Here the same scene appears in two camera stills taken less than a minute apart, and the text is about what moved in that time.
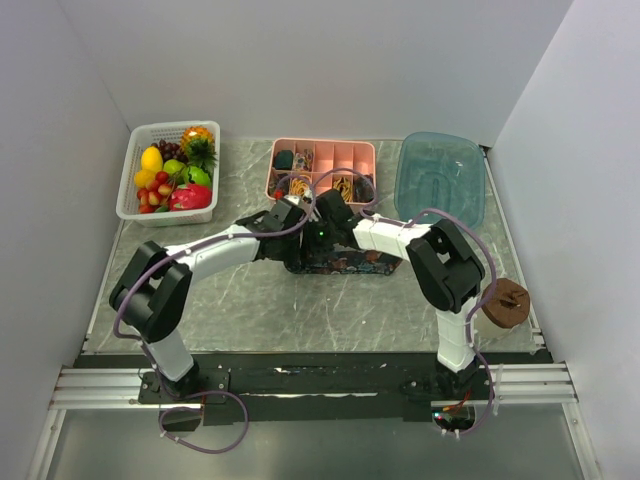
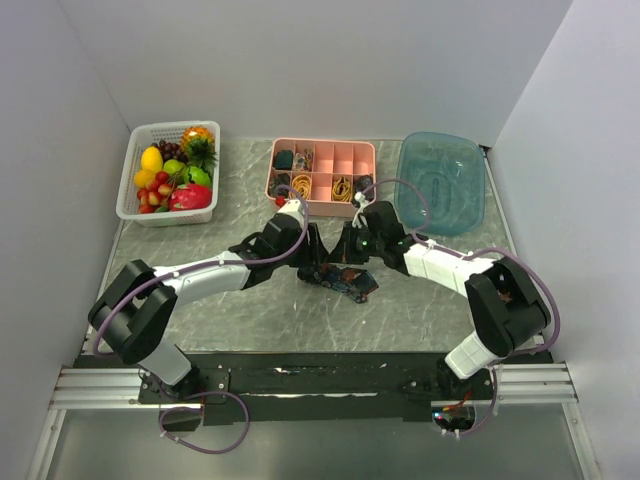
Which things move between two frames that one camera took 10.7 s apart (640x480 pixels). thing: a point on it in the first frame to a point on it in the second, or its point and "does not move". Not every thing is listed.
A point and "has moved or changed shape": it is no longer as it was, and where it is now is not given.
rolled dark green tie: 283,160 does not move
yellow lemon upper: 151,159 does not move
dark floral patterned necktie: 339,261 has moved or changed shape
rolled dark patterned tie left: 279,186 does not move
